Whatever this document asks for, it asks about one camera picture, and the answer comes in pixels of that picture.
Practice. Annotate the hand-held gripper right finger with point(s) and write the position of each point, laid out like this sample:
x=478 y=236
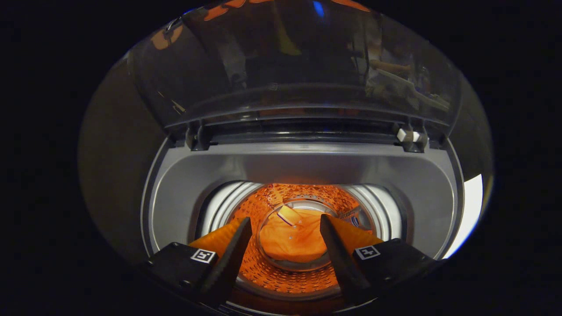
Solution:
x=342 y=263

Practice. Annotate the yellow polo shirt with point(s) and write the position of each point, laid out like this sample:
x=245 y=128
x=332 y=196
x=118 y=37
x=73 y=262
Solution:
x=294 y=239

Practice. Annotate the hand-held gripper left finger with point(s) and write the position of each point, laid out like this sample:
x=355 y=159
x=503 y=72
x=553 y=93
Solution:
x=230 y=263

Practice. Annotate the grey washing machine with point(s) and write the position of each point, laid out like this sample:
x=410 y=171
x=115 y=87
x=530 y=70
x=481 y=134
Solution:
x=307 y=166

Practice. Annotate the dark glass washing machine lid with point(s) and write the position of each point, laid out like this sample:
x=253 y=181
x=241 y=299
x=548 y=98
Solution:
x=285 y=52

